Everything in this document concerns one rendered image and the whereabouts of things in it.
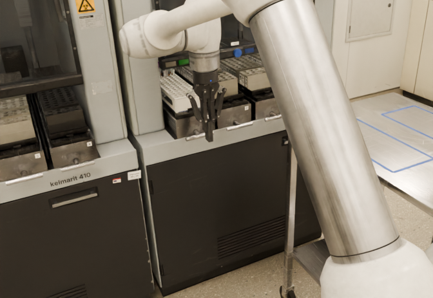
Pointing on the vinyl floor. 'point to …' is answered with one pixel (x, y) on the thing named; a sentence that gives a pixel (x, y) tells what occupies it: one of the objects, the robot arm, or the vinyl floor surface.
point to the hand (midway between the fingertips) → (208, 130)
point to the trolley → (423, 141)
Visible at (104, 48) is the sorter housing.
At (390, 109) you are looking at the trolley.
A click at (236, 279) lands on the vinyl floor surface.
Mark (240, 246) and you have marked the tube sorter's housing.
